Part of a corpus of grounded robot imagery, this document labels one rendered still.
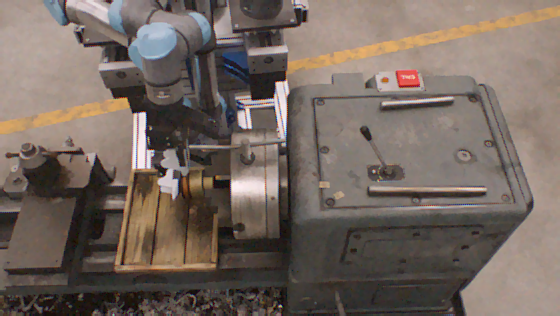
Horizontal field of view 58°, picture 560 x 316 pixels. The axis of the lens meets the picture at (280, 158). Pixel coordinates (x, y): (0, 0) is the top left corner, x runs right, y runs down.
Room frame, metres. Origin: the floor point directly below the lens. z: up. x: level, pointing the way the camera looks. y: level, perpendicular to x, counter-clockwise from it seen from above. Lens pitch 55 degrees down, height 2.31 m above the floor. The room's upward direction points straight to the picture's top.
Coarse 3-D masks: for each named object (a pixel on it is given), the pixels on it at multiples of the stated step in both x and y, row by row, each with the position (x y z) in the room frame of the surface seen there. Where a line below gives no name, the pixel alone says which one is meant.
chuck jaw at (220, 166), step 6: (240, 132) 0.85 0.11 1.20; (222, 138) 0.84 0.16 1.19; (228, 138) 0.84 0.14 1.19; (222, 144) 0.82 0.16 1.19; (228, 144) 0.82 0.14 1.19; (222, 150) 0.81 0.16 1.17; (228, 150) 0.81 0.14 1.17; (216, 156) 0.80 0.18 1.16; (222, 156) 0.80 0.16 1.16; (228, 156) 0.80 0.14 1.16; (210, 162) 0.80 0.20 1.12; (216, 162) 0.79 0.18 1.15; (222, 162) 0.79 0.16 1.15; (228, 162) 0.79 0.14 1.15; (210, 168) 0.78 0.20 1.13; (216, 168) 0.78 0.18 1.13; (222, 168) 0.78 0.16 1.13; (228, 168) 0.78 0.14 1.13; (210, 174) 0.76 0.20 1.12; (216, 174) 0.76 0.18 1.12; (222, 174) 0.76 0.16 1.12; (228, 174) 0.77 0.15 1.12
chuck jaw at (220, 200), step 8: (208, 192) 0.71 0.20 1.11; (216, 192) 0.71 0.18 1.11; (224, 192) 0.71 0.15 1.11; (208, 200) 0.70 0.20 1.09; (216, 200) 0.69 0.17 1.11; (224, 200) 0.69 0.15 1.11; (216, 208) 0.67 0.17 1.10; (224, 208) 0.66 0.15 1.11; (224, 216) 0.63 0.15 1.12; (224, 224) 0.62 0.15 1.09; (232, 224) 0.62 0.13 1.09; (240, 224) 0.61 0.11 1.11
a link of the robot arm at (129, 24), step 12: (120, 0) 0.91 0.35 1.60; (132, 0) 0.90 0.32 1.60; (144, 0) 0.90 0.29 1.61; (156, 0) 0.91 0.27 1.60; (168, 0) 0.95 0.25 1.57; (108, 12) 0.89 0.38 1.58; (120, 12) 0.87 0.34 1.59; (132, 12) 0.87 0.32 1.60; (144, 12) 0.87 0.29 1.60; (120, 24) 0.86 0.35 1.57; (132, 24) 0.85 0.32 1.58; (144, 24) 0.84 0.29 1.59; (132, 36) 0.86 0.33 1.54
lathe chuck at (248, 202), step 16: (240, 128) 0.88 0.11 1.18; (256, 128) 0.87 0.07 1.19; (240, 160) 0.73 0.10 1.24; (256, 160) 0.73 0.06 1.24; (240, 176) 0.69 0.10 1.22; (256, 176) 0.69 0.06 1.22; (240, 192) 0.66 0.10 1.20; (256, 192) 0.66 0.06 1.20; (240, 208) 0.63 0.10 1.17; (256, 208) 0.63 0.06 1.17; (256, 224) 0.61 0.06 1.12
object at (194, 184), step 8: (184, 176) 0.77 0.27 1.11; (192, 176) 0.76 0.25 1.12; (200, 176) 0.75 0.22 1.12; (208, 176) 0.76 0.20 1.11; (184, 184) 0.74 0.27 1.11; (192, 184) 0.74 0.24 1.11; (200, 184) 0.73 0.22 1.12; (208, 184) 0.74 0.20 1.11; (216, 184) 0.77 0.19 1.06; (184, 192) 0.72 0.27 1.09; (192, 192) 0.72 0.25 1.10; (200, 192) 0.72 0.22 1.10
